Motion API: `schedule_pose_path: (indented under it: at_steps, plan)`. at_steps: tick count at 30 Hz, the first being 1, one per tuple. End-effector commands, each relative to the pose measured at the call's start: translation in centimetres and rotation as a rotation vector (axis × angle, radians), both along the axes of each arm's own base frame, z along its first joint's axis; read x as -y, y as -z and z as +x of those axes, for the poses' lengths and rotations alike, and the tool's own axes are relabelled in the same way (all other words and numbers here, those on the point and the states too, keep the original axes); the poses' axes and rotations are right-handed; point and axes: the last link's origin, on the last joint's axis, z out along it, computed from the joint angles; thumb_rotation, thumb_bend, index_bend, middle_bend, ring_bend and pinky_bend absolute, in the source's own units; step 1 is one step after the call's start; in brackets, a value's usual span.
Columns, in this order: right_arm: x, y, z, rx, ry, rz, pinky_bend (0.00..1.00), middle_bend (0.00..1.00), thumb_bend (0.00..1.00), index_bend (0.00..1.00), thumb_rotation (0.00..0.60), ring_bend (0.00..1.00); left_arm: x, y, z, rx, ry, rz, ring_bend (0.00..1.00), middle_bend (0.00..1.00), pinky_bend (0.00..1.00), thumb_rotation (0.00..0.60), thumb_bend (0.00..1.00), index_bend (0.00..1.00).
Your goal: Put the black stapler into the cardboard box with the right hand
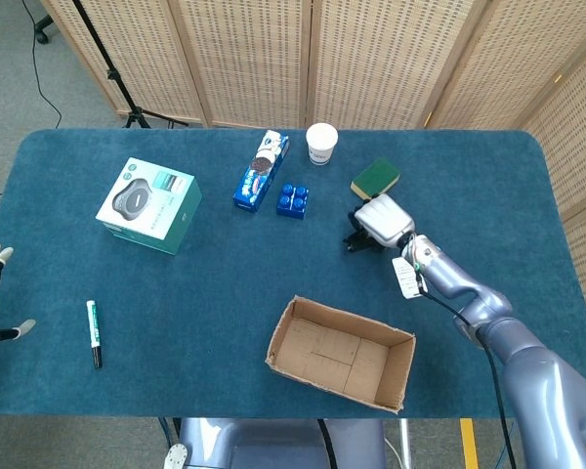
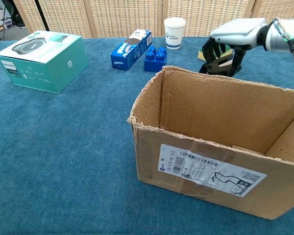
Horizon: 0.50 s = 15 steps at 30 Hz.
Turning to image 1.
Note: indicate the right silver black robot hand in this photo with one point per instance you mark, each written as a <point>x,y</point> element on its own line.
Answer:
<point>385,220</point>

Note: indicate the black stapler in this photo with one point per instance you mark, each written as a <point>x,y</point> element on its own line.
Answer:
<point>355,244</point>

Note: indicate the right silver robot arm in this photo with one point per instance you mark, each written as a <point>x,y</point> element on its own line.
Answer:
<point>517,352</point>

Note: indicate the silver blue robot base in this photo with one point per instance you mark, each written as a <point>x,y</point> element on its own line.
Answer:
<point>273,444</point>

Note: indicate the blue cookie package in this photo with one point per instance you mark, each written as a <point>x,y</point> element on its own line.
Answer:
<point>261,173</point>

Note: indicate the open cardboard box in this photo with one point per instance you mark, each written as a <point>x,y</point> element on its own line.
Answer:
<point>337,356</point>

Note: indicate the white green speaker product box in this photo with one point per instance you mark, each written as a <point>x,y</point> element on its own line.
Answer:
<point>149,205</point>

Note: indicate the green yellow sponge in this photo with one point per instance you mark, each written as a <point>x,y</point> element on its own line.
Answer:
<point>378,173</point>

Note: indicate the white rectangular card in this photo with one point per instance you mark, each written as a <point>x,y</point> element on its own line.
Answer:
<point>404,278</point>

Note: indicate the blue building block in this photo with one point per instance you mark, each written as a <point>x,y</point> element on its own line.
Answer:
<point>293,201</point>

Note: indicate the white paper cup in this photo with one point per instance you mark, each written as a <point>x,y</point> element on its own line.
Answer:
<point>321,144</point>

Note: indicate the green white marker pen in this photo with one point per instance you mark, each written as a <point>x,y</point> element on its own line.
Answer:
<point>94,332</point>

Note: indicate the blue carpet table cover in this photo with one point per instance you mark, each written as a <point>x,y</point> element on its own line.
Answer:
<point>200,293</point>

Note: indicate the silver table leg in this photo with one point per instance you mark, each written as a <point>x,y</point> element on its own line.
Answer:
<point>406,442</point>

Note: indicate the yellow floor tape strip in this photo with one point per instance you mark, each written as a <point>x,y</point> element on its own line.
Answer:
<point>469,444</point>

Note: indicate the black tripod stand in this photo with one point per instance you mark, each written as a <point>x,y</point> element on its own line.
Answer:
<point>112,73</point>

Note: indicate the black chair caster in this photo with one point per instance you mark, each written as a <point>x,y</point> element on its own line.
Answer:
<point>41,29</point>

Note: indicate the white metal bracket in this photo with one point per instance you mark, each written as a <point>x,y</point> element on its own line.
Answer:
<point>175,456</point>

